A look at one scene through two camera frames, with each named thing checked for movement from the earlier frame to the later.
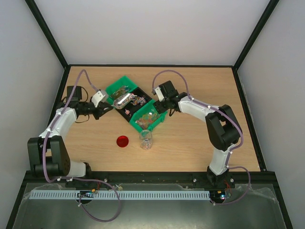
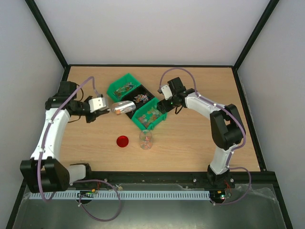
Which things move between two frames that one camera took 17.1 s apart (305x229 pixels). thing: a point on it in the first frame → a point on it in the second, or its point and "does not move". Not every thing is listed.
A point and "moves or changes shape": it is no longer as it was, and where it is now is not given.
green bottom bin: x=148 y=118 moves or changes shape
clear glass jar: x=145 y=137 does not move
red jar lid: x=122 y=141 does not move
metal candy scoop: x=122 y=100 → x=122 y=107
